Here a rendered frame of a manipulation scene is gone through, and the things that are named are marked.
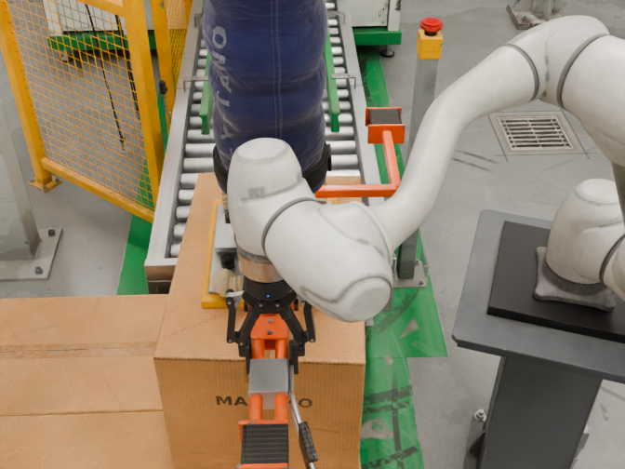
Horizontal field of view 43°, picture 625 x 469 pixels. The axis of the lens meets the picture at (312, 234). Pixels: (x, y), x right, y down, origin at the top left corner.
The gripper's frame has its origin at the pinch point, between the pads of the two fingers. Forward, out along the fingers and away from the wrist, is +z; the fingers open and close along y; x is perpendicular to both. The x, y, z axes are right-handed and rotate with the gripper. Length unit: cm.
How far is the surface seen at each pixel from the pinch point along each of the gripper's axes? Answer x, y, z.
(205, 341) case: -15.4, 13.7, 13.2
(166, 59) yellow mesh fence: -198, 49, 48
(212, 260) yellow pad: -36.1, 13.9, 10.7
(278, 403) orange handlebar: 10.3, -1.3, -0.9
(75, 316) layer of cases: -61, 56, 53
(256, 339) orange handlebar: -2.8, 2.7, -1.2
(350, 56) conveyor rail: -200, -24, 48
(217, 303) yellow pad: -24.2, 12.0, 11.7
